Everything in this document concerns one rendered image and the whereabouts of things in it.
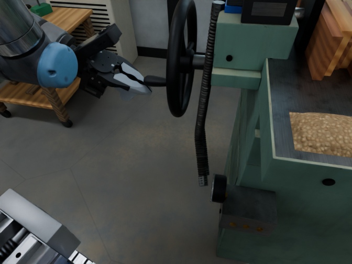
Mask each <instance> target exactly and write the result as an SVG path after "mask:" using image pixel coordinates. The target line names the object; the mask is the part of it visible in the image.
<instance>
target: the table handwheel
mask: <svg viewBox="0 0 352 264"><path fill-rule="evenodd" d="M186 20H187V28H188V46H187V48H186V47H185V40H184V26H185V22H186ZM196 46H197V13H196V7H195V2H194V0H179V1H178V3H177V5H176V7H175V10H174V13H173V17H172V22H171V27H170V33H169V40H168V49H167V64H166V90H167V101H168V107H169V110H170V112H171V114H172V115H173V116H174V117H181V116H183V115H184V113H185V111H186V109H187V107H188V104H189V100H190V96H191V91H192V85H193V78H194V70H195V69H196V70H203V68H204V60H205V55H198V54H196Z"/></svg>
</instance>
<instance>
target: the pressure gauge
mask: <svg viewBox="0 0 352 264"><path fill-rule="evenodd" d="M226 185H227V176H225V175H219V174H213V180H212V188H211V196H210V202H211V201H212V202H216V203H222V204H223V203H224V201H225V200H226V199H227V195H228V194H227V192H226Z"/></svg>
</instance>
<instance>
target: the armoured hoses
mask: <svg viewBox="0 0 352 264"><path fill-rule="evenodd" d="M225 2H226V0H214V1H212V8H211V19H210V26H209V30H208V31H209V33H208V40H207V46H206V54H205V60H204V68H203V75H202V83H201V90H200V98H199V105H198V109H197V117H196V124H195V134H194V135H195V137H194V138H195V147H196V148H195V149H196V158H197V165H198V175H199V185H200V186H207V185H208V180H207V176H208V175H209V174H210V171H209V165H208V156H207V155H208V154H207V145H206V133H205V119H206V113H207V107H208V102H209V97H210V91H211V74H212V68H213V58H214V46H215V34H216V23H217V19H218V14H219V12H220V11H222V10H224V9H225Z"/></svg>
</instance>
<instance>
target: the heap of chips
mask: <svg viewBox="0 0 352 264"><path fill-rule="evenodd" d="M289 114H290V121H291V128H292V135H293V142H294V148H295V150H298V151H306V152H313V153H321V154H326V155H334V156H341V157H349V158H352V117H350V116H344V115H336V114H327V113H296V112H289Z"/></svg>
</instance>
